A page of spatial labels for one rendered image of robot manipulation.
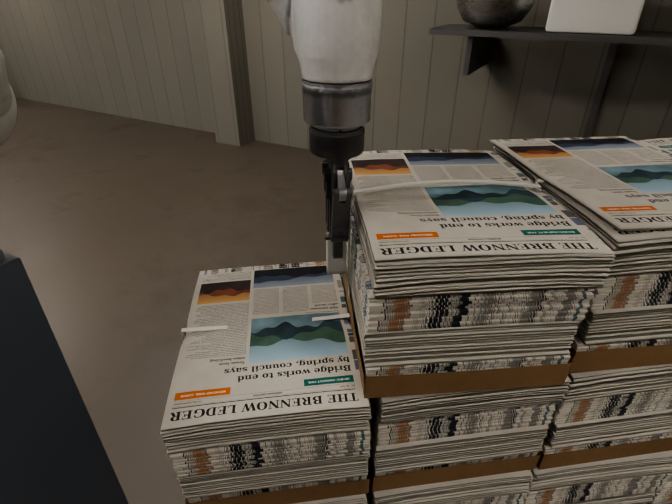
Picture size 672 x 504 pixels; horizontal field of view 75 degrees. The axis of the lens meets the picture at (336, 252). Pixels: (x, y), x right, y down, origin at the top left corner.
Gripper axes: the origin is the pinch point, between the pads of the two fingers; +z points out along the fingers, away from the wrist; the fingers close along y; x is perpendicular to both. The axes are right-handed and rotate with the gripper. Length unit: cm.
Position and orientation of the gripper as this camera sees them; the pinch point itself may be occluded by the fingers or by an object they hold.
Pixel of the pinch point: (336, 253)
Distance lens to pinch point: 69.1
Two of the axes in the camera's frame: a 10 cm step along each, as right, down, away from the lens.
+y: -1.3, -5.2, 8.5
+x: -9.9, 0.7, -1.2
